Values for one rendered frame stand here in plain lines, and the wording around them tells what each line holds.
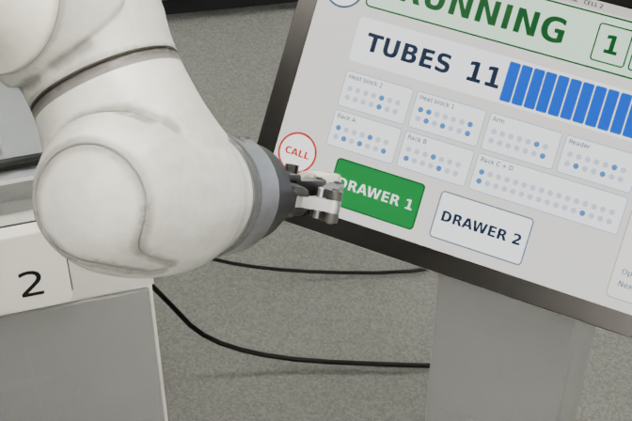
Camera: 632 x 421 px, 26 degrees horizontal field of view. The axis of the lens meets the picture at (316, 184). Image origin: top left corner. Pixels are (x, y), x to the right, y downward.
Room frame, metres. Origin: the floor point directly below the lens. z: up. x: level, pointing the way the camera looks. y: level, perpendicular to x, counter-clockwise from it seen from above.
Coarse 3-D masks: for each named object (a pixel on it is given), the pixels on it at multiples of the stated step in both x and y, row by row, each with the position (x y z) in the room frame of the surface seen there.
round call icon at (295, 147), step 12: (288, 132) 1.04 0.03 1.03; (300, 132) 1.03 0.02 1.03; (288, 144) 1.03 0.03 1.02; (300, 144) 1.03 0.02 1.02; (312, 144) 1.02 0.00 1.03; (276, 156) 1.02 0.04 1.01; (288, 156) 1.02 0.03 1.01; (300, 156) 1.02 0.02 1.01; (312, 156) 1.01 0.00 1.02; (300, 168) 1.01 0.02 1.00; (312, 168) 1.01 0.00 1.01
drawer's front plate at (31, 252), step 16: (32, 224) 1.01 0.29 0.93; (0, 240) 0.99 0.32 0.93; (16, 240) 0.99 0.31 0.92; (32, 240) 0.99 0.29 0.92; (0, 256) 0.98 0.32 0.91; (16, 256) 0.99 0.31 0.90; (32, 256) 0.99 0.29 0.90; (48, 256) 1.00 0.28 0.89; (0, 272) 0.98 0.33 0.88; (16, 272) 0.99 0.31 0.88; (48, 272) 1.00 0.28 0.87; (64, 272) 1.00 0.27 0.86; (0, 288) 0.98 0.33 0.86; (16, 288) 0.99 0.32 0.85; (48, 288) 1.00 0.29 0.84; (64, 288) 1.00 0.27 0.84; (0, 304) 0.98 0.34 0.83; (16, 304) 0.99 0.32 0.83; (32, 304) 0.99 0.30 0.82; (48, 304) 0.99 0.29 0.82
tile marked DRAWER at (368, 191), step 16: (352, 176) 0.99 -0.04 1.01; (368, 176) 0.99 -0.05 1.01; (384, 176) 0.98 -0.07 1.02; (400, 176) 0.98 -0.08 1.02; (352, 192) 0.98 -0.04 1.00; (368, 192) 0.98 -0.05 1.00; (384, 192) 0.97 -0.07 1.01; (400, 192) 0.97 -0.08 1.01; (416, 192) 0.96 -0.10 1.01; (352, 208) 0.97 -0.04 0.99; (368, 208) 0.97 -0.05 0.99; (384, 208) 0.96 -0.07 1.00; (400, 208) 0.96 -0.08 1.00; (416, 208) 0.95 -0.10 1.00; (400, 224) 0.95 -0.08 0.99
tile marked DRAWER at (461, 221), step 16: (448, 192) 0.96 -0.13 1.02; (448, 208) 0.95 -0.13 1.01; (464, 208) 0.94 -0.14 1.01; (480, 208) 0.94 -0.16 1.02; (496, 208) 0.94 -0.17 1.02; (432, 224) 0.94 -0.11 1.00; (448, 224) 0.94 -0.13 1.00; (464, 224) 0.93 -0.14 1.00; (480, 224) 0.93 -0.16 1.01; (496, 224) 0.92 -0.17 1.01; (512, 224) 0.92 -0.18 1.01; (528, 224) 0.92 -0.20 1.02; (448, 240) 0.93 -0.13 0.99; (464, 240) 0.92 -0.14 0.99; (480, 240) 0.92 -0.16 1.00; (496, 240) 0.91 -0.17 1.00; (512, 240) 0.91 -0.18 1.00; (528, 240) 0.91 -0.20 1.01; (496, 256) 0.90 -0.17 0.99; (512, 256) 0.90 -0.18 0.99
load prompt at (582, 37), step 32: (384, 0) 1.10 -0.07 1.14; (416, 0) 1.09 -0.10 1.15; (448, 0) 1.08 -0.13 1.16; (480, 0) 1.07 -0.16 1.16; (512, 0) 1.06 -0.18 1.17; (544, 0) 1.06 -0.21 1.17; (480, 32) 1.05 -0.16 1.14; (512, 32) 1.04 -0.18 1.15; (544, 32) 1.04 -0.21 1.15; (576, 32) 1.03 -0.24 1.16; (608, 32) 1.02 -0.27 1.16; (576, 64) 1.01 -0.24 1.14; (608, 64) 1.00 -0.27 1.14
